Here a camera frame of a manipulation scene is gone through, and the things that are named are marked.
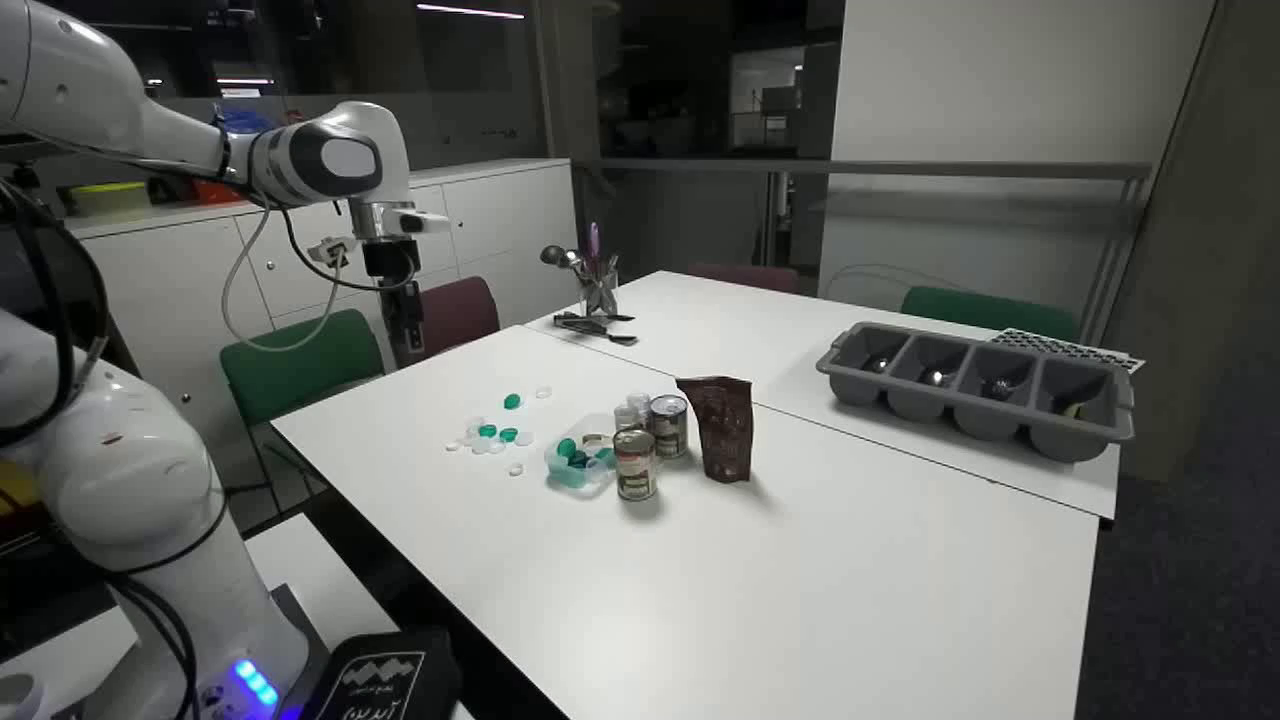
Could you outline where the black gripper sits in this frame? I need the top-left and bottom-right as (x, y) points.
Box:
(360, 237), (434, 358)

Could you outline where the clear plastic bowl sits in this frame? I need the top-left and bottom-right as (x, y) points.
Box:
(539, 429), (620, 504)

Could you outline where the maroon chair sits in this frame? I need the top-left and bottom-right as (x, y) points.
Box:
(418, 271), (505, 358)
(683, 260), (812, 297)

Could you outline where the green chair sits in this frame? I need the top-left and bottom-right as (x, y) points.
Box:
(216, 307), (392, 504)

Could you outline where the metal ladle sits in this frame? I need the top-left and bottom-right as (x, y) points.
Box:
(535, 241), (596, 291)

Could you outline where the metal utensil holder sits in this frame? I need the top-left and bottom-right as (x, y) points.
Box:
(573, 257), (623, 327)

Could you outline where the orange object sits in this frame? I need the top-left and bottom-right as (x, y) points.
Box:
(185, 177), (252, 208)

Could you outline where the white cabinet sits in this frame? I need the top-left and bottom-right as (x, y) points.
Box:
(64, 154), (584, 453)

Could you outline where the yellow green container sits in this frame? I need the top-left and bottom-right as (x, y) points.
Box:
(64, 177), (151, 218)

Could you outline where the brown foil pouch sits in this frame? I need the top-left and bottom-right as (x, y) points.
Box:
(672, 373), (759, 482)

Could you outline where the black control box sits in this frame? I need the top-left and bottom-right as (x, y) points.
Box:
(307, 627), (466, 720)

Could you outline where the grey cutlery tray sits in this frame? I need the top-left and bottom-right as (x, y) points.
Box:
(812, 320), (1141, 469)

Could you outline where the patterned dark board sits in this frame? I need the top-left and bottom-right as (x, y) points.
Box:
(991, 325), (1147, 379)

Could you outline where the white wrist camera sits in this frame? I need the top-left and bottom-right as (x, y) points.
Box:
(348, 197), (458, 244)

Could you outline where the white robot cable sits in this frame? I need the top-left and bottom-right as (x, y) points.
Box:
(216, 202), (364, 357)

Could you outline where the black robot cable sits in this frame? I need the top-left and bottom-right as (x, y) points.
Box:
(0, 171), (114, 453)

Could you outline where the grey wall handrail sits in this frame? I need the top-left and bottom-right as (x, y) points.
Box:
(596, 154), (1154, 184)

